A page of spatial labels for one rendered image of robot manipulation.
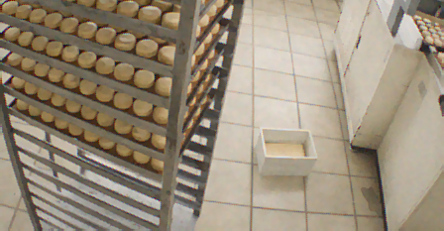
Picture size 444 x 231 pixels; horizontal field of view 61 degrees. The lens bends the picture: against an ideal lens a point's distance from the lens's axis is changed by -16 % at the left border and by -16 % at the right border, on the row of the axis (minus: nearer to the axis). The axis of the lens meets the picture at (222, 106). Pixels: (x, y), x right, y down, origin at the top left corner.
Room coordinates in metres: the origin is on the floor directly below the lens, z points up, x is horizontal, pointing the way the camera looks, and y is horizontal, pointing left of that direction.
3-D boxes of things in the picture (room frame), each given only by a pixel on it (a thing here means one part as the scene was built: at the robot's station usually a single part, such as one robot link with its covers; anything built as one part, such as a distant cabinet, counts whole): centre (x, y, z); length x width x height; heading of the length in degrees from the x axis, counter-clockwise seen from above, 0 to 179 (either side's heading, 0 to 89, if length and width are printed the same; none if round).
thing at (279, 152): (1.73, -0.39, 0.08); 0.30 x 0.22 x 0.16; 102
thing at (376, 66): (2.54, -1.15, 0.42); 1.28 x 0.72 x 0.84; 1
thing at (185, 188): (1.19, 0.32, 0.33); 0.64 x 0.03 x 0.03; 79
